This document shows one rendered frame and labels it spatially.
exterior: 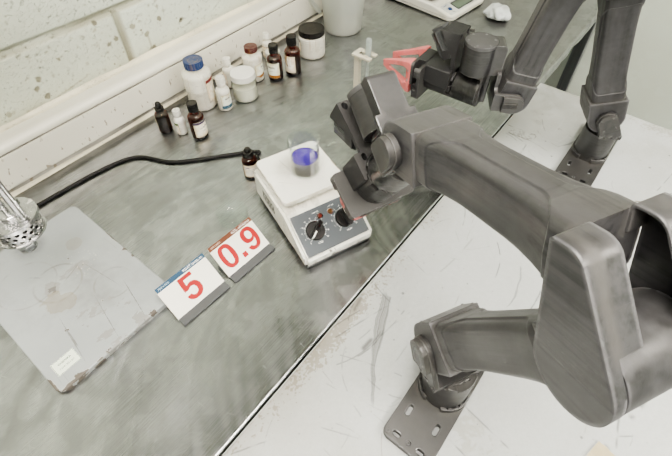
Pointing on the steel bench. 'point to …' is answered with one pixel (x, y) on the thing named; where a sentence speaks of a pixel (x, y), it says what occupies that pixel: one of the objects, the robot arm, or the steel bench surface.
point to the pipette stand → (359, 64)
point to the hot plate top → (277, 175)
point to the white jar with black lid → (311, 40)
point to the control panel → (334, 234)
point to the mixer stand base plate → (74, 298)
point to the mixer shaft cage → (19, 220)
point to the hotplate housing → (300, 213)
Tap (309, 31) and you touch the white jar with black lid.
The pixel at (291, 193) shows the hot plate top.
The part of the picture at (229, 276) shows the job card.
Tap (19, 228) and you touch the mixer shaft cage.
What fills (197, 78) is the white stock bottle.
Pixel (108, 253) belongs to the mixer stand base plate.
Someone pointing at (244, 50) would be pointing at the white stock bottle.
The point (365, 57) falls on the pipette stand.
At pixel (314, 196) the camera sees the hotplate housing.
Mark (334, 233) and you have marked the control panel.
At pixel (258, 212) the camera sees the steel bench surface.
